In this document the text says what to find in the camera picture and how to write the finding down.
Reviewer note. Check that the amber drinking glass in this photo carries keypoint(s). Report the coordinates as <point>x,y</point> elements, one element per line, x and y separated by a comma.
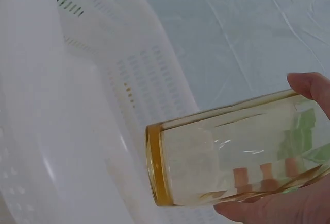
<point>221,157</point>

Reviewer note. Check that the white slotted plastic basket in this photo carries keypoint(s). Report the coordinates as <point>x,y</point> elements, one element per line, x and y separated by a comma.
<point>85,105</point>

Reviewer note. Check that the person's right hand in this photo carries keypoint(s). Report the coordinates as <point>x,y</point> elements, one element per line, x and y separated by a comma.
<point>291,206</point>

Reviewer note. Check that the person's right thumb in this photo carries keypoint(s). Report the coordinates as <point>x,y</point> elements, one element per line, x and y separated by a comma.
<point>310,85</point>

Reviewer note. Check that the person's right fingers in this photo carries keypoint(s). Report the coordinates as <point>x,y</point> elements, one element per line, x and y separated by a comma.
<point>273,206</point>

